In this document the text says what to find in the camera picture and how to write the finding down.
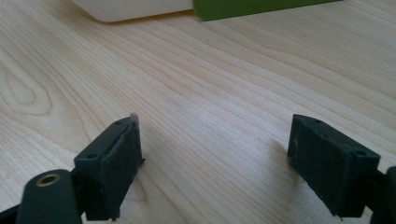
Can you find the green container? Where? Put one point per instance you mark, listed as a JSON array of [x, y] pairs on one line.
[[249, 6]]

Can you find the white container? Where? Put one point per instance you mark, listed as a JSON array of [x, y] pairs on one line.
[[134, 7]]

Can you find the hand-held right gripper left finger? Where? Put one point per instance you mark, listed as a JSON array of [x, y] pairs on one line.
[[109, 168]]

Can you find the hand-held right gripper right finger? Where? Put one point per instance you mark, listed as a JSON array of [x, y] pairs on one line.
[[330, 168]]

